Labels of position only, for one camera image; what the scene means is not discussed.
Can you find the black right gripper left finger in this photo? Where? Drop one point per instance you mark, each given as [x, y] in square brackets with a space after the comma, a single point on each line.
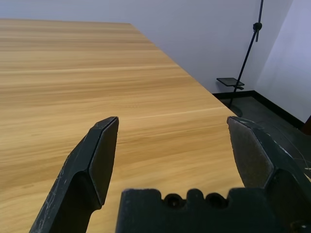
[77, 170]

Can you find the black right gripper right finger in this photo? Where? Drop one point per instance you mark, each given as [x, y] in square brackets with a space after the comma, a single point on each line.
[267, 157]

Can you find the dark brown door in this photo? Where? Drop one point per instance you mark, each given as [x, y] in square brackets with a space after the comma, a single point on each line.
[308, 128]

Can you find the black stand with tray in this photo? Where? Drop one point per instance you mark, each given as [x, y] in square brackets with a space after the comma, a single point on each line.
[229, 81]

